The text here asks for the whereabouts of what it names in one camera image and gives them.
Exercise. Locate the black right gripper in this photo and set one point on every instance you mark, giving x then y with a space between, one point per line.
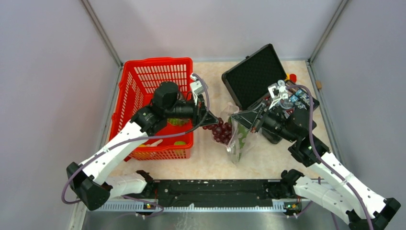
252 119

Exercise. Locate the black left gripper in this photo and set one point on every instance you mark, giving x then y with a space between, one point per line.
199 118

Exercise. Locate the green leafy vegetable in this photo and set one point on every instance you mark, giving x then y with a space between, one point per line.
242 134

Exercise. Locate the red grape bunch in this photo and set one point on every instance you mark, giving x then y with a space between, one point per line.
222 131

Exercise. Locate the clear zip top bag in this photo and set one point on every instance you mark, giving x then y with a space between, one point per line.
229 110

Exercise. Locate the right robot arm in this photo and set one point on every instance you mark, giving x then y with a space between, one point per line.
348 198

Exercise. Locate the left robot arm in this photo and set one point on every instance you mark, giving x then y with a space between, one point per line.
90 180

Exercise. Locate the open black foam case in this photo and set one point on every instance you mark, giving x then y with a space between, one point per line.
247 82

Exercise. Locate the green lime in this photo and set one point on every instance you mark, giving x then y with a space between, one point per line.
180 144

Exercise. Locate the red round object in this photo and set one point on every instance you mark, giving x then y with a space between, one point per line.
292 77

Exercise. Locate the red plastic basket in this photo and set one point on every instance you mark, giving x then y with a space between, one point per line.
139 80

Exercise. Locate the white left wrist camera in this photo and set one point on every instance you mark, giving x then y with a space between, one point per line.
197 86

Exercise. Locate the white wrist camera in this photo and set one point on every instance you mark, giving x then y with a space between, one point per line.
277 91
197 86

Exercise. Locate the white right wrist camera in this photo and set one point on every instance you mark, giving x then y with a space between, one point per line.
277 91

